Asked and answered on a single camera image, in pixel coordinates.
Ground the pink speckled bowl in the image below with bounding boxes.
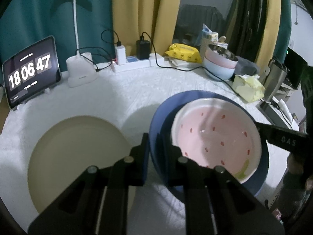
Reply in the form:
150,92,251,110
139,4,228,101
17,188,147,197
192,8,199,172
171,98,262,183

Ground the cardboard box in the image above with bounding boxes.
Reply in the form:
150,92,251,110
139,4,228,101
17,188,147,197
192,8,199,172
0,96,10,134

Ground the white power strip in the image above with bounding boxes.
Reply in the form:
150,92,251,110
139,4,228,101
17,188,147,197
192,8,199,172
112,53,165,73

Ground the black power cable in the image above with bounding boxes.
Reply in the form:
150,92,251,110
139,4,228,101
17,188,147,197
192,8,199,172
140,31,241,97

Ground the yellow curtain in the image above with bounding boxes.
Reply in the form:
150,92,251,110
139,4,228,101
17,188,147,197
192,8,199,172
112,0,180,56

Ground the tablet showing clock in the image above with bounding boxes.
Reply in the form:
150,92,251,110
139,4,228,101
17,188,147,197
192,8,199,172
2,36,62,110

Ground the large blue bowl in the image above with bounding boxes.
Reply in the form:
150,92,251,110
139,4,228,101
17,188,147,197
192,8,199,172
149,90,270,203

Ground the light blue bowl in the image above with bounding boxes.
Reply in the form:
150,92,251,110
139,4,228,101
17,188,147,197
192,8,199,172
203,58,235,81

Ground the pink steel-lined bowl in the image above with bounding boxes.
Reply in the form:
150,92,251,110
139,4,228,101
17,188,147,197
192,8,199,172
205,44,238,69

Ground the grey folded cloth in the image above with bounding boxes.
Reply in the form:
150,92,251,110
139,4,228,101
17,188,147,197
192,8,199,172
234,56,260,76

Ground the beige plate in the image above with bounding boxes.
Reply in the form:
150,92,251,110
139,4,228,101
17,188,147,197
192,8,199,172
28,116,132,213

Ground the white desk lamp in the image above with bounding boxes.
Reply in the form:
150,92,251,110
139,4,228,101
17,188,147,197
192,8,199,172
66,0,97,88

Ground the cream yellow bowl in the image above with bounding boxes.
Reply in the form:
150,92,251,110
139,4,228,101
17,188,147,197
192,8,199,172
233,159,249,180

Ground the black smartphone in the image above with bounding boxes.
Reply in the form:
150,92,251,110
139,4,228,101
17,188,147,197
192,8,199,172
259,102,281,125

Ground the black charger adapter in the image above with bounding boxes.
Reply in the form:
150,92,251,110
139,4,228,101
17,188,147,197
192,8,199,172
136,35,150,60

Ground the teal curtain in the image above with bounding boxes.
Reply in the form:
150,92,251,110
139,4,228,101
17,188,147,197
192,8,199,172
1,0,115,71

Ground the white charger plug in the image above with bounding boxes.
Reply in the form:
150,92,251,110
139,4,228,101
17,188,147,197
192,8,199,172
115,45,126,65

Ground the yellow wet wipes pack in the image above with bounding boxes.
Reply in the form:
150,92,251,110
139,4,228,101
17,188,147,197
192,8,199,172
165,43,202,64

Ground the yellow tissue pack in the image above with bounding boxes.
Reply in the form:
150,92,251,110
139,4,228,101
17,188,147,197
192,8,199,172
232,75,265,103

